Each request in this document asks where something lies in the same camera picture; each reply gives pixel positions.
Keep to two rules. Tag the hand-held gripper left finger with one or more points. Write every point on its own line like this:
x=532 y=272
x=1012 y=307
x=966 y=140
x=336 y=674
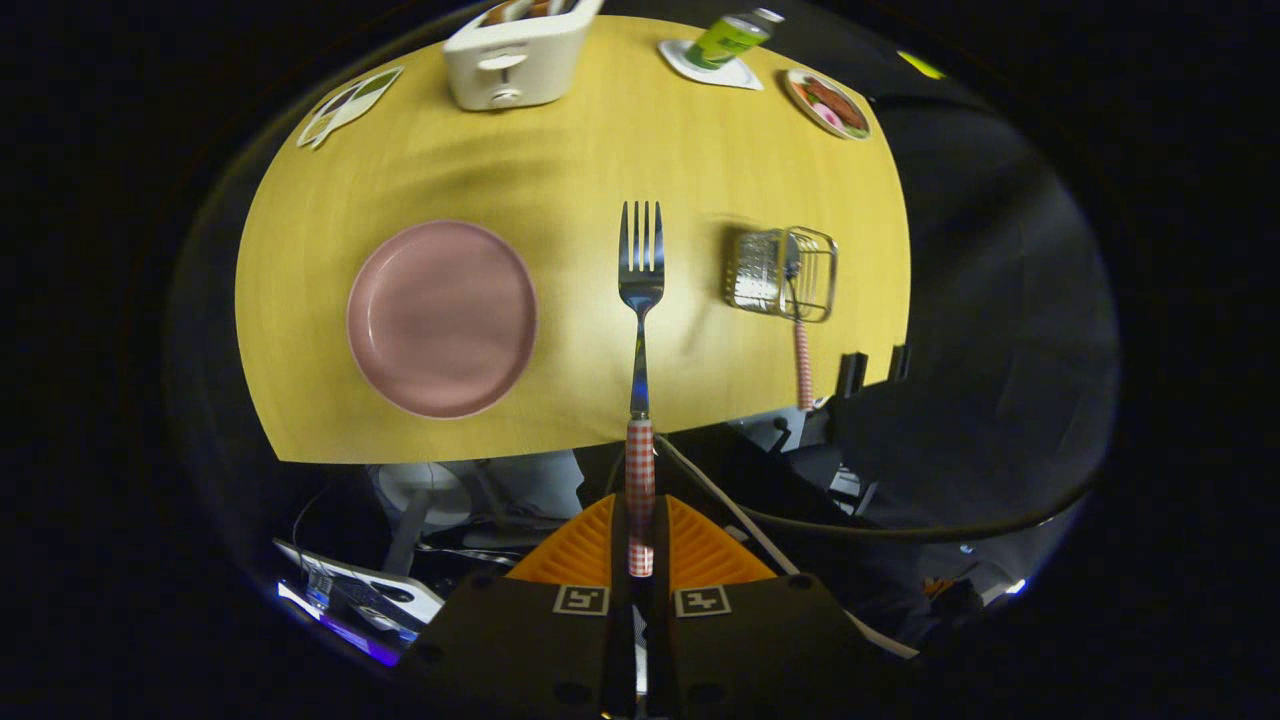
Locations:
x=619 y=540

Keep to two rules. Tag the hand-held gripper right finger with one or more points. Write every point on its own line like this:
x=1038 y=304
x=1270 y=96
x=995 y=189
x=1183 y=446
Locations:
x=662 y=540

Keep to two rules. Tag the white flat device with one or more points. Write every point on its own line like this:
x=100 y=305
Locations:
x=380 y=590

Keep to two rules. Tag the black table clamp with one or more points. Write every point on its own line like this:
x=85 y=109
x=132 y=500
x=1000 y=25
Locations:
x=851 y=374
x=900 y=362

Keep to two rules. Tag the pink round plate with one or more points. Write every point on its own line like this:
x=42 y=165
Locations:
x=440 y=320

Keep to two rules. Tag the plate of toy food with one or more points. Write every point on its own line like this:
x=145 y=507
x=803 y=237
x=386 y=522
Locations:
x=828 y=103

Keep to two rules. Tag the white square coaster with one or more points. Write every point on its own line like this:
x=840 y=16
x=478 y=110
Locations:
x=735 y=76

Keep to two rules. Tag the white toaster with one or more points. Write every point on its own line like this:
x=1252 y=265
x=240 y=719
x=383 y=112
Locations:
x=510 y=60

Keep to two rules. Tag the green label drink bottle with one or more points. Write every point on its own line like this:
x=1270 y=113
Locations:
x=728 y=40

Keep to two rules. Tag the white divided condiment tray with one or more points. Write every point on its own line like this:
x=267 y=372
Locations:
x=350 y=103

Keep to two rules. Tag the toast bread slice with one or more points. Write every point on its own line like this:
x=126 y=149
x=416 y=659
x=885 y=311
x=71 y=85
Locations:
x=553 y=8
x=508 y=10

